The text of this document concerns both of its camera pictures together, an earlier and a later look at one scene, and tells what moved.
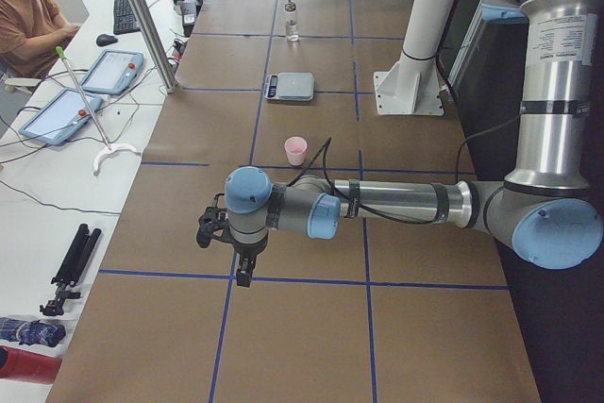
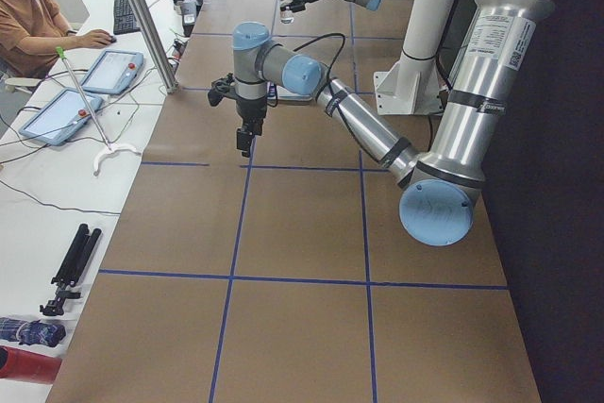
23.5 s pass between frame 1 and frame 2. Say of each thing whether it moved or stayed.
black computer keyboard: stayed
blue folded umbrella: stayed
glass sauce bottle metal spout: moved
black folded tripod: stayed
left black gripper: moved
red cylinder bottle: stayed
